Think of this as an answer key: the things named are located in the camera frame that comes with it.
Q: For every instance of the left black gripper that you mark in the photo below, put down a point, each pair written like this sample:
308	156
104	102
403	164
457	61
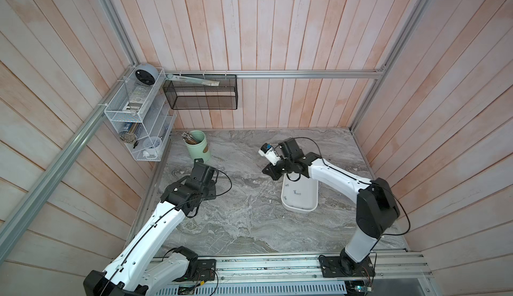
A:
212	193

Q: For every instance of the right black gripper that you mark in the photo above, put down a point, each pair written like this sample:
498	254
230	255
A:
272	173

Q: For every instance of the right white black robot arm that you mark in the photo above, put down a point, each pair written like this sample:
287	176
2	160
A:
376	206

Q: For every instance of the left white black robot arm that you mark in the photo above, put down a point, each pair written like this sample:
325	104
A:
131	273

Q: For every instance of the white rectangular storage tray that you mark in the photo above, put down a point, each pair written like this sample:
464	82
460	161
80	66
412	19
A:
299	194

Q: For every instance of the green cup with utensils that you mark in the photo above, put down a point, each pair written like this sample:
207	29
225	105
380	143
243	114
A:
197	145

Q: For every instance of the white mug on shelf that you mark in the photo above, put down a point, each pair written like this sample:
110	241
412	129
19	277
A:
152	147

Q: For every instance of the round grey alarm clock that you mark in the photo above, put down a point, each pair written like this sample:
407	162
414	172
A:
146	74

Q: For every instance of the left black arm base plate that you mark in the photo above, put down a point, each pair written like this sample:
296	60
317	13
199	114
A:
199	270

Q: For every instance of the horizontal aluminium wall rail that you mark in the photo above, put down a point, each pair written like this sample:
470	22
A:
284	74

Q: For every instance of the white wire shelf rack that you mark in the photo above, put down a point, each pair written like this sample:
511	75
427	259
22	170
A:
137	111

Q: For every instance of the black wire mesh basket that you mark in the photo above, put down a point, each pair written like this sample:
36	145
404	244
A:
202	91

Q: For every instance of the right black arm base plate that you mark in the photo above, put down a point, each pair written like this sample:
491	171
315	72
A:
340	267

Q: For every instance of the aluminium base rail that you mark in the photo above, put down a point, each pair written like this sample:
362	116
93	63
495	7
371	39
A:
397	272

